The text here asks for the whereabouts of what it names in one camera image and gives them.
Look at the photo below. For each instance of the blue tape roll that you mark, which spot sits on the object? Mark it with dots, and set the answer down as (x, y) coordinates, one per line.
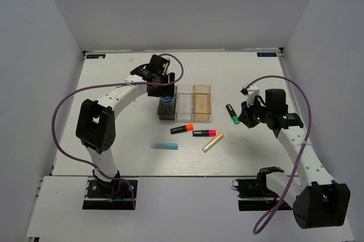
(167, 99)

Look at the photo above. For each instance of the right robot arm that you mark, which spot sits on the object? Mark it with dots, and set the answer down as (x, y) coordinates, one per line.
(317, 200)

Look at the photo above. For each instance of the pink capped black highlighter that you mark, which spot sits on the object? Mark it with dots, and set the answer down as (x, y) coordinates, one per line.
(204, 133)

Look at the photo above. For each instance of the amber plastic container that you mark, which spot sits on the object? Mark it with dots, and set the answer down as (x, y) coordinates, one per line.
(202, 108)

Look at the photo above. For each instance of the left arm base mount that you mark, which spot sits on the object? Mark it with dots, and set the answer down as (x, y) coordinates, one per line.
(97, 198)

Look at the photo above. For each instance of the orange capped black highlighter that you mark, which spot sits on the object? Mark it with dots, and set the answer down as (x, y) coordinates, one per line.
(182, 129)

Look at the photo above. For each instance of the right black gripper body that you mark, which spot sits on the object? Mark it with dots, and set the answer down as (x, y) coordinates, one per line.
(255, 113)

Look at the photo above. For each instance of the right table label sticker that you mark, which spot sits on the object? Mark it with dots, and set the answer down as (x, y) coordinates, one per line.
(266, 54)

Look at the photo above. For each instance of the left table label sticker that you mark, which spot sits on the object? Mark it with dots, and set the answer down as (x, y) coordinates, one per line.
(95, 56)

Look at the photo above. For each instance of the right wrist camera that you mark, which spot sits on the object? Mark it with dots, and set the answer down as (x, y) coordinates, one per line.
(250, 91)

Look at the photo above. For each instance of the clear plastic container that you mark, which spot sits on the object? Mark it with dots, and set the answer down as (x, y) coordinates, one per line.
(184, 102)

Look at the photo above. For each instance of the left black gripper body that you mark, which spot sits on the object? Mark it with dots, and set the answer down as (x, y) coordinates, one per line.
(165, 90)

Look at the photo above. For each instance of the green capped black highlighter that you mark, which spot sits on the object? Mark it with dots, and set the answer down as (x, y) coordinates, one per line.
(232, 114)

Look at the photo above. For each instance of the dark grey plastic container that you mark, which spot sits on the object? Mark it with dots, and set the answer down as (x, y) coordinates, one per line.
(167, 111)

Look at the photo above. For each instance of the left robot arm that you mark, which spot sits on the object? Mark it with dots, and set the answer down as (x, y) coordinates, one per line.
(96, 122)

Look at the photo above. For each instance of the table label sticker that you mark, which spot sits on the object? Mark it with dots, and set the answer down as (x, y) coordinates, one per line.
(266, 54)
(95, 56)

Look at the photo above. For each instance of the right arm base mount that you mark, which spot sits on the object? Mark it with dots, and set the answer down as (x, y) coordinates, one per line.
(251, 197)

